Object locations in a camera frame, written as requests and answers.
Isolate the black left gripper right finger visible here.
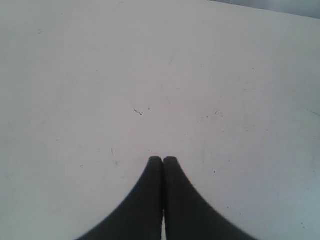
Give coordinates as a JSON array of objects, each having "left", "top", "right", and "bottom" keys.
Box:
[{"left": 163, "top": 156, "right": 254, "bottom": 240}]

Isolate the white backdrop curtain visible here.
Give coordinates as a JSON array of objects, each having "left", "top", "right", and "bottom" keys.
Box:
[{"left": 212, "top": 0, "right": 320, "bottom": 19}]

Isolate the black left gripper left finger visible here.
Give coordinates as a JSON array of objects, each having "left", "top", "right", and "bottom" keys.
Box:
[{"left": 80, "top": 156, "right": 163, "bottom": 240}]

